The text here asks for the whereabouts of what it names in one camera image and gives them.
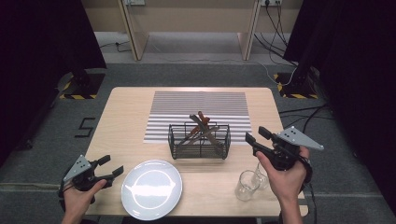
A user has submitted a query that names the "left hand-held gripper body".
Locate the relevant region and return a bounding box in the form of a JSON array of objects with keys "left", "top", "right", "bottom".
[{"left": 63, "top": 154, "right": 106, "bottom": 192}]

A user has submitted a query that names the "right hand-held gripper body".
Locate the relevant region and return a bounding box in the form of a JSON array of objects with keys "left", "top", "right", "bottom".
[{"left": 267, "top": 125, "right": 325, "bottom": 172}]

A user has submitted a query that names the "clear drinking glass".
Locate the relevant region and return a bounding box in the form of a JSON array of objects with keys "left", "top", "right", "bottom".
[
  {"left": 252, "top": 161, "right": 271, "bottom": 191},
  {"left": 234, "top": 169, "right": 262, "bottom": 203}
]

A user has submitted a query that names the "white round plate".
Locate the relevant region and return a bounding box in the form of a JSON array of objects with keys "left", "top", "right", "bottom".
[{"left": 120, "top": 159, "right": 184, "bottom": 221}]

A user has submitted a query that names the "black wire cutlery basket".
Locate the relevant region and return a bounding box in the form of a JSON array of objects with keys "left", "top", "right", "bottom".
[{"left": 167, "top": 121, "right": 232, "bottom": 161}]

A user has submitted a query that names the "person's left hand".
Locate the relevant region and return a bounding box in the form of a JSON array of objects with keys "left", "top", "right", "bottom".
[{"left": 63, "top": 179, "right": 107, "bottom": 216}]

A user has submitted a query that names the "person's right hand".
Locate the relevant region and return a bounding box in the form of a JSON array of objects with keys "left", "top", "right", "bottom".
[{"left": 255, "top": 146, "right": 311, "bottom": 204}]

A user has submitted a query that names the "black stand base striped tape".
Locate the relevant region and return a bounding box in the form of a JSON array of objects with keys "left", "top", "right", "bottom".
[
  {"left": 273, "top": 72, "right": 320, "bottom": 100},
  {"left": 58, "top": 68, "right": 106, "bottom": 101}
]

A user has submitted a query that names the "striped placemat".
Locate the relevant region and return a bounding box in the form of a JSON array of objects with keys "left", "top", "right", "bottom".
[{"left": 143, "top": 91, "right": 253, "bottom": 145}]

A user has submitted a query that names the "black curtain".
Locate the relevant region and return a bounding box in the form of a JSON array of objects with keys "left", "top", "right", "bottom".
[
  {"left": 0, "top": 0, "right": 107, "bottom": 166},
  {"left": 282, "top": 0, "right": 396, "bottom": 216}
]

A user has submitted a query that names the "left hand-held gripper cable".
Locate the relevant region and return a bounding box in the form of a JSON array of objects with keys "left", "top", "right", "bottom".
[{"left": 58, "top": 178, "right": 76, "bottom": 213}]

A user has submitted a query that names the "hand-held gripper cable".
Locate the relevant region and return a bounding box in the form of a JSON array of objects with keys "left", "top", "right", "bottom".
[
  {"left": 298, "top": 155, "right": 314, "bottom": 194},
  {"left": 58, "top": 178, "right": 76, "bottom": 213}
]

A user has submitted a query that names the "right hand-held gripper cable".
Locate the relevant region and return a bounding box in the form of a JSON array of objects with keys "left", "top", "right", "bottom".
[{"left": 298, "top": 155, "right": 314, "bottom": 194}]

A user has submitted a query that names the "black floor cable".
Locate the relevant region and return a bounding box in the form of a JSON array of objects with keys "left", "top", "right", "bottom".
[
  {"left": 278, "top": 105, "right": 328, "bottom": 115},
  {"left": 278, "top": 113, "right": 335, "bottom": 129}
]

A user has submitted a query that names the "brown-handled utensil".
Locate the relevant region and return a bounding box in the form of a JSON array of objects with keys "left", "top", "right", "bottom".
[{"left": 177, "top": 110, "right": 211, "bottom": 147}]

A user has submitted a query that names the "white cable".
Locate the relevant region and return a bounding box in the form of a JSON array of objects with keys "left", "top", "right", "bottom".
[{"left": 256, "top": 60, "right": 299, "bottom": 87}]

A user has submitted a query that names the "grey-handled utensil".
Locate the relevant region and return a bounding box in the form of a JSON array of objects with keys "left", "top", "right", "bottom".
[{"left": 189, "top": 113, "right": 224, "bottom": 148}]

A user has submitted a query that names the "long thin black cable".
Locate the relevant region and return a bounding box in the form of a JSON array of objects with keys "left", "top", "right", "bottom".
[{"left": 302, "top": 105, "right": 329, "bottom": 224}]

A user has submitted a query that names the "black power cable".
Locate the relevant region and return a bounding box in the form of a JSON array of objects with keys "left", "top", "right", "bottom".
[
  {"left": 264, "top": 3, "right": 289, "bottom": 48},
  {"left": 252, "top": 32, "right": 299, "bottom": 68}
]

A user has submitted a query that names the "black cable with plug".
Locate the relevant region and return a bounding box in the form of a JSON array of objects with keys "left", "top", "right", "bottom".
[{"left": 98, "top": 40, "right": 133, "bottom": 53}]

